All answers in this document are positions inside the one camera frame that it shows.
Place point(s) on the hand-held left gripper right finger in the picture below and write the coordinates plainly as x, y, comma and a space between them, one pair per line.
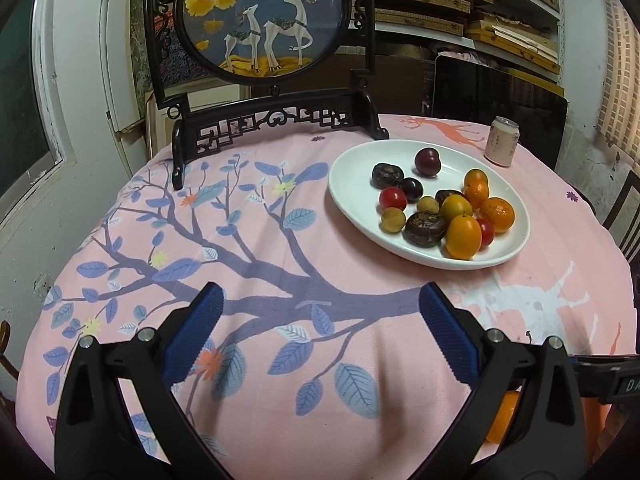
447, 332

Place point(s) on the white oval plate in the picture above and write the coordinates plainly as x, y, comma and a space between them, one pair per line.
360, 210

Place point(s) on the dark water chestnut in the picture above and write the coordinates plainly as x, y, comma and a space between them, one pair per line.
425, 228
445, 194
387, 175

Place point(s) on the round deer picture table screen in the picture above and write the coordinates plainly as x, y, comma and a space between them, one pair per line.
250, 20

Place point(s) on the beige drink can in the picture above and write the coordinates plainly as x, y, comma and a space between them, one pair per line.
502, 142

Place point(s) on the brown wooden chair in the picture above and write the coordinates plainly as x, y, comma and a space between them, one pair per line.
6, 355

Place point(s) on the black panel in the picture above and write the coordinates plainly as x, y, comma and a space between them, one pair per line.
500, 90

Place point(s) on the red cherry tomato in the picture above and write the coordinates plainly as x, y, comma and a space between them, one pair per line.
392, 198
486, 234

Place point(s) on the small orange kumquat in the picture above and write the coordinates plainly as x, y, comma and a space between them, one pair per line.
475, 176

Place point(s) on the dark purple plum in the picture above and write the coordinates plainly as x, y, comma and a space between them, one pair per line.
427, 161
411, 190

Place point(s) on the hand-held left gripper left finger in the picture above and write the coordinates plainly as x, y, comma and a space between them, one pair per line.
195, 330

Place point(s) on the small yellow-green plum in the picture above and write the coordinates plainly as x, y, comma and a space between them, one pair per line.
393, 220
428, 205

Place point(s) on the large yellow-orange kumquat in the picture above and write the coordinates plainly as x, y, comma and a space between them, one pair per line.
463, 243

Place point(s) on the orange mandarin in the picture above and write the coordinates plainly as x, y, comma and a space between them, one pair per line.
502, 417
497, 214
476, 195

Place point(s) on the pink printed tablecloth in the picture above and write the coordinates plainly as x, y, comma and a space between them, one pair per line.
300, 310

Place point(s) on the white framed window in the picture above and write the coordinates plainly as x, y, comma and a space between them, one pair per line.
20, 110

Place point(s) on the leaning picture frame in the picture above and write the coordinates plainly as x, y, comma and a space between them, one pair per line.
140, 60

